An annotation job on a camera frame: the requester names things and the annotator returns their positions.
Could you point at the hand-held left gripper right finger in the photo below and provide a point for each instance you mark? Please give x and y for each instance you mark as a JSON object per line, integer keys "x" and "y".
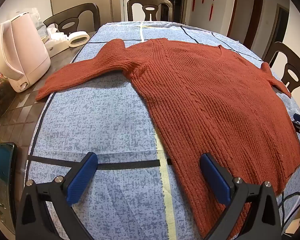
{"x": 215, "y": 177}

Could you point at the dark wooden chair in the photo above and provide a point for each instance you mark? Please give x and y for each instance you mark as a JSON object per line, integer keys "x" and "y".
{"x": 150, "y": 8}
{"x": 72, "y": 17}
{"x": 285, "y": 62}

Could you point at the rust red knit sweater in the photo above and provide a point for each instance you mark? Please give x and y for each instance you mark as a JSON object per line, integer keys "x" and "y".
{"x": 202, "y": 92}

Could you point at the white tape roll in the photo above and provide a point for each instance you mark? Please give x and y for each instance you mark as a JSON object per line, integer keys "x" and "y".
{"x": 76, "y": 38}

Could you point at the clear plastic bag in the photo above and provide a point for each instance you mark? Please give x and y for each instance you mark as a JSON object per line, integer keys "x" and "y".
{"x": 38, "y": 20}

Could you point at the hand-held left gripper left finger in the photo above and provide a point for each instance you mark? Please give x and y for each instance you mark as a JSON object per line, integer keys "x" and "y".
{"x": 82, "y": 177}

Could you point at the pink electric kettle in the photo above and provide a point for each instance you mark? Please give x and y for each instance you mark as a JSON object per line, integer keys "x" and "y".
{"x": 22, "y": 55}

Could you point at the white tissue box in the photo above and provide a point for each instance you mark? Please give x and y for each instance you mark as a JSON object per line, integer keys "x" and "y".
{"x": 55, "y": 42}

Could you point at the glass jar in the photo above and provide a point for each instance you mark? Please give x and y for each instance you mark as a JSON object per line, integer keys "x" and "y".
{"x": 0, "y": 97}

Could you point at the black smartphone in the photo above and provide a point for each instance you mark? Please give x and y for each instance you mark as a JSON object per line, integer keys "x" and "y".
{"x": 5, "y": 180}

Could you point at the brown wooden door frame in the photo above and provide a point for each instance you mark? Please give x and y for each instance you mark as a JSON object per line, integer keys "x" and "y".
{"x": 247, "y": 15}

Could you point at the blue checked blanket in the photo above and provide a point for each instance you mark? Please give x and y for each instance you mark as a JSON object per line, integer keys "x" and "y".
{"x": 102, "y": 120}

